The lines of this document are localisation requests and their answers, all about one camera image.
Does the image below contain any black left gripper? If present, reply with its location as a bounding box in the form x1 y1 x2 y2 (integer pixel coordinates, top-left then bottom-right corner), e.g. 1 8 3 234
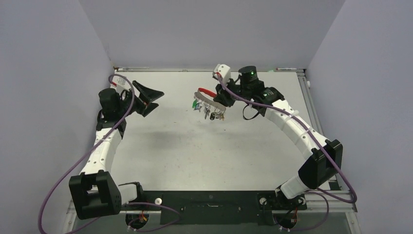
117 81 164 117

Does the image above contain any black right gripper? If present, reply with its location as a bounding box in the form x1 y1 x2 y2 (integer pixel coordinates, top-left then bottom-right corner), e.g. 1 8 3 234
213 76 250 108

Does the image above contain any metal key holder red handle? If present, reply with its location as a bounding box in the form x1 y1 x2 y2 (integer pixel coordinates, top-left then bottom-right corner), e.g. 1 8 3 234
194 88 226 114

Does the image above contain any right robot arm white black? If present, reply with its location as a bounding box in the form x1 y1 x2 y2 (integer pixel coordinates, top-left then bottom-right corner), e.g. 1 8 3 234
212 64 343 209

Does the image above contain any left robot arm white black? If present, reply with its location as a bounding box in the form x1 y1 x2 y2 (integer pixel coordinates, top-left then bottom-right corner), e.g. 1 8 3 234
69 80 164 220

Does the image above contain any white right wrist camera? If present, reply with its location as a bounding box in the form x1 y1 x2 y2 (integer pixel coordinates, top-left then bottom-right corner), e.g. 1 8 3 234
212 64 231 83

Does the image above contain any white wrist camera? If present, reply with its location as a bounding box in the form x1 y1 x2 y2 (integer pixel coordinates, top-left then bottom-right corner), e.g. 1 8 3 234
212 64 231 83
111 83 130 94

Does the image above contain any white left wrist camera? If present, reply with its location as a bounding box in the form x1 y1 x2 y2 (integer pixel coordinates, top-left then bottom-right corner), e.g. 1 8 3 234
111 83 130 94

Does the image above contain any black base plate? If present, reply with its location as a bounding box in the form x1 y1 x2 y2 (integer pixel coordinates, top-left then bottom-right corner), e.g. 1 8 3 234
121 191 307 225

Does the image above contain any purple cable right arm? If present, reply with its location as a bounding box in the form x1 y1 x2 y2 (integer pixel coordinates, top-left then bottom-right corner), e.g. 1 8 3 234
215 74 358 233

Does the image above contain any aluminium frame rail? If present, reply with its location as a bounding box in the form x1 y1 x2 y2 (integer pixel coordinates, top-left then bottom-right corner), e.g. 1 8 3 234
69 64 357 221

